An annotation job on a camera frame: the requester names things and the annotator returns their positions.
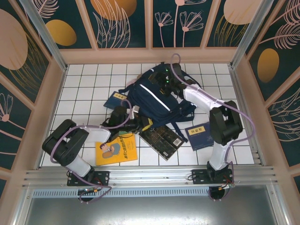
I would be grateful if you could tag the wall panel with orange oval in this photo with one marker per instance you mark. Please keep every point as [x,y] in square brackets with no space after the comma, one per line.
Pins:
[61,32]

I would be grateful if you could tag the blue book with yellow label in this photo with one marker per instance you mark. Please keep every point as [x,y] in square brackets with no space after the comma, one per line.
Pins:
[113,99]
[199,138]

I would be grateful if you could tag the wall panel orange circle leaves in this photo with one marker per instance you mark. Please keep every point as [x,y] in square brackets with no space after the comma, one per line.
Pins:
[112,14]

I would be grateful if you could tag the wall panel with single flower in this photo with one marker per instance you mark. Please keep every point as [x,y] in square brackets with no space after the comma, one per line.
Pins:
[11,131]

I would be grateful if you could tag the yellow cartoon cover book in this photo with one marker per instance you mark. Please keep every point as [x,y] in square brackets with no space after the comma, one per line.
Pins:
[122,152]

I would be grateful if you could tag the aluminium table side rail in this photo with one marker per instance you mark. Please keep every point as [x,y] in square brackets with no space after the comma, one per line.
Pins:
[246,117]

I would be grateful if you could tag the aluminium mounting rail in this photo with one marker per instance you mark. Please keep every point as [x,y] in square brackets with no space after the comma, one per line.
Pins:
[152,174]

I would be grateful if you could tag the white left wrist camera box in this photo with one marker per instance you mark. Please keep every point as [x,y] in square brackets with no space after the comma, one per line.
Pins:
[133,112]

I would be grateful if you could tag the wall panel orange oval fern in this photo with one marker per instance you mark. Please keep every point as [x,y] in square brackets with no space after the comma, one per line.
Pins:
[272,61]

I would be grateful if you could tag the black book with barcode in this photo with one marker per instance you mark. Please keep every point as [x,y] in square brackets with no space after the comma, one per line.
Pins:
[161,140]

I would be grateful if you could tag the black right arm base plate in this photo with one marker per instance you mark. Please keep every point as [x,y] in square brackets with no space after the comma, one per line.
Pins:
[199,177]

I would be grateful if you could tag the aluminium corner post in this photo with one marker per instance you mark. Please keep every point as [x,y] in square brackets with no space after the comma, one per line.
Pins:
[248,35]
[49,39]

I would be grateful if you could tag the wall panel with pink flowers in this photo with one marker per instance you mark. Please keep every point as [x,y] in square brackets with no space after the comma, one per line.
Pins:
[178,23]

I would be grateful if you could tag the grey metal shelf plate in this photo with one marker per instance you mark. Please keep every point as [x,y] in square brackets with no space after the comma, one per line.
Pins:
[150,211]

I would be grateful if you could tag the wall panel with pink leaves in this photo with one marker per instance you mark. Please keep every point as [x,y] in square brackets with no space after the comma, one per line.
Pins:
[286,126]

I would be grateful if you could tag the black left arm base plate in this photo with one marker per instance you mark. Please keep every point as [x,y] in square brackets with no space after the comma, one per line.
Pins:
[103,178]

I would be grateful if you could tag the wall panel pale circle reeds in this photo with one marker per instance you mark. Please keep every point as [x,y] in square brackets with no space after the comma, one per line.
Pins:
[225,30]

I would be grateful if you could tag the navy blue backpack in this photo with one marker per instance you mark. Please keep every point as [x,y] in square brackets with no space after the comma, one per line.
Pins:
[150,103]

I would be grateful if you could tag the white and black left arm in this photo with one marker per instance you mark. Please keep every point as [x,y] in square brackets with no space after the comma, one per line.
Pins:
[98,133]

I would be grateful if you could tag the wall panel large pale circle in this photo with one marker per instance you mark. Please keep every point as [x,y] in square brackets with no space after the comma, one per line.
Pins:
[14,47]

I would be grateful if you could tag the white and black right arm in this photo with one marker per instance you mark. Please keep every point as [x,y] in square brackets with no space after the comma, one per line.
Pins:
[199,98]

